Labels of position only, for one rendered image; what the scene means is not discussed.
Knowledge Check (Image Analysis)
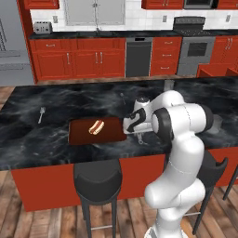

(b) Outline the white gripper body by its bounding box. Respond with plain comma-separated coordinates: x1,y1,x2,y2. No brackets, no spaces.
123,120,154,135

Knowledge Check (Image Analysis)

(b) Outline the dark red tray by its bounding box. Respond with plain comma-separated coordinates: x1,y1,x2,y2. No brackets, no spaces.
68,116,127,146

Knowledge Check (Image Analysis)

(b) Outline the hot dog in bun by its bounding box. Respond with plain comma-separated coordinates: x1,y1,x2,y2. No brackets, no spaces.
87,119,106,136

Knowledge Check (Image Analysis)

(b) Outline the red drawer stack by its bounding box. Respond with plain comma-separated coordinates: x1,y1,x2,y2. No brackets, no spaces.
150,35,183,77

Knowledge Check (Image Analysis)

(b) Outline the red island counter base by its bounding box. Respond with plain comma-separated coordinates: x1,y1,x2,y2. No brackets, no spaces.
10,146,238,213

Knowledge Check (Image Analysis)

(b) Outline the black bar stool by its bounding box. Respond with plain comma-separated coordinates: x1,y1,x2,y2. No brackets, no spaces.
192,150,230,236
73,158,124,238

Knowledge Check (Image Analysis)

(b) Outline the dark grey dishwasher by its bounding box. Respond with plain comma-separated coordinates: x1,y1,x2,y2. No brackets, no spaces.
125,36,153,79

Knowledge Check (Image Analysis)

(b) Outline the red base cupboard run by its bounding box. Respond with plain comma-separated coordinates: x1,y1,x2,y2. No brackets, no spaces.
29,37,126,83

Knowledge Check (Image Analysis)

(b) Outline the silver fork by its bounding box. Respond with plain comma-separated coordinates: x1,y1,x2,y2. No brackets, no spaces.
37,106,47,125

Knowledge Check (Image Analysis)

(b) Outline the grey oven with hob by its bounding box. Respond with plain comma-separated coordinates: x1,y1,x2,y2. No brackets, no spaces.
172,16,217,77

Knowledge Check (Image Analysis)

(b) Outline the silver sink tap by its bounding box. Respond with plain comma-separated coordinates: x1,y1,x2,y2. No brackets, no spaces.
93,0,102,33

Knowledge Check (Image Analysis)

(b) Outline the white framed window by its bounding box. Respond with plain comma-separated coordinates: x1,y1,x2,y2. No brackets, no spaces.
63,0,126,28

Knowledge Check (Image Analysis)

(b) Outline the silver toaster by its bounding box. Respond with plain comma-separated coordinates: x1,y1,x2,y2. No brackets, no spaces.
33,20,53,35

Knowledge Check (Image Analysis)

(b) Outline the grey microwave oven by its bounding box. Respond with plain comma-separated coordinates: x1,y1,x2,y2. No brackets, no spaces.
183,0,215,10

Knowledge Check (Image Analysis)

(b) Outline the grey fridge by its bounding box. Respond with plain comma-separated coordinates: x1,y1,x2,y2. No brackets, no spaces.
0,0,35,87

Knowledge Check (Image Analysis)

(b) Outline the red wall cupboard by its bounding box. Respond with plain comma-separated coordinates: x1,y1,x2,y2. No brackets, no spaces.
216,0,238,10
140,0,185,10
22,0,60,10

